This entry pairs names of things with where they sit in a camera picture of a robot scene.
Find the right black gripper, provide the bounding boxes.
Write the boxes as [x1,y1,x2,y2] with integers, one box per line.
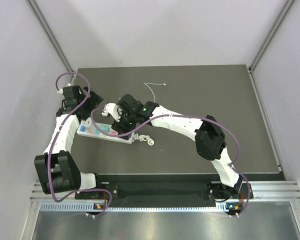
[111,108,138,138]

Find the white power strip coloured sockets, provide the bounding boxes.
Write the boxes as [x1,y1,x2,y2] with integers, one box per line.
[76,117,135,144]

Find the thin light green cable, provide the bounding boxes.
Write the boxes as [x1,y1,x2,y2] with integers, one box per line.
[143,82,167,103]

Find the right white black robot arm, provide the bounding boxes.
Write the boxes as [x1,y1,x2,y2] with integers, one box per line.
[104,94,243,198]

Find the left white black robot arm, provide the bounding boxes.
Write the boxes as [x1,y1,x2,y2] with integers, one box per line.
[34,85,104,199]

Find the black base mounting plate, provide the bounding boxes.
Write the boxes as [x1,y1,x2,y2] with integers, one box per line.
[74,173,256,202]

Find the dark grey table mat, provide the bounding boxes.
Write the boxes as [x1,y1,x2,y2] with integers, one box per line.
[71,65,279,174]

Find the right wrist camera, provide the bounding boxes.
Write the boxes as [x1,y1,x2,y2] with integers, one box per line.
[101,103,123,122]

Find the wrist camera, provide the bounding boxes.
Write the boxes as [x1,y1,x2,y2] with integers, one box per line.
[101,103,123,122]
[57,85,83,104]

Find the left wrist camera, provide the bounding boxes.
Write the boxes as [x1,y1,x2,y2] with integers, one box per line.
[57,85,83,104]

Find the white coiled strip cord plug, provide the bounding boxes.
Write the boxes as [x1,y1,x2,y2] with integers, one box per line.
[132,133,155,146]

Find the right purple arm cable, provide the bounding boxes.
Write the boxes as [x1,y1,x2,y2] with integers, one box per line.
[90,107,252,217]

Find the slotted grey cable duct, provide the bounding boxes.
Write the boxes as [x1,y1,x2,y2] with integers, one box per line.
[40,202,239,213]

